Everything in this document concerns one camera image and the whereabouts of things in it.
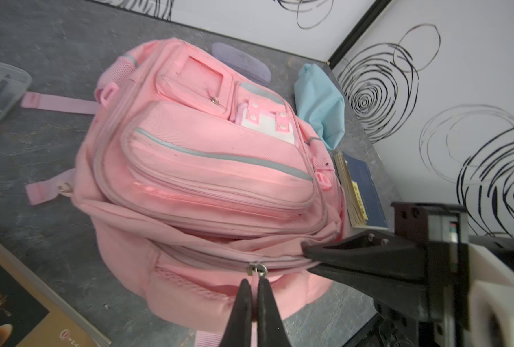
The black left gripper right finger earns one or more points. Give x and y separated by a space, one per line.
270 328

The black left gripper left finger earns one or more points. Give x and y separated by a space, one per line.
239 326

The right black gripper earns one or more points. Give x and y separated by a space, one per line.
418 277

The navy blue notebook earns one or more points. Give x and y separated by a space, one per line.
363 204

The pink student backpack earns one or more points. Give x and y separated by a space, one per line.
195 178

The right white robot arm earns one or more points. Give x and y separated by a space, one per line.
490 295

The light blue pouch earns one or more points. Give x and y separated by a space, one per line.
319 102

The purple glasses case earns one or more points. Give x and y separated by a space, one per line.
242 62

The black corner frame post right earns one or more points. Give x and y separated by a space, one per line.
366 21

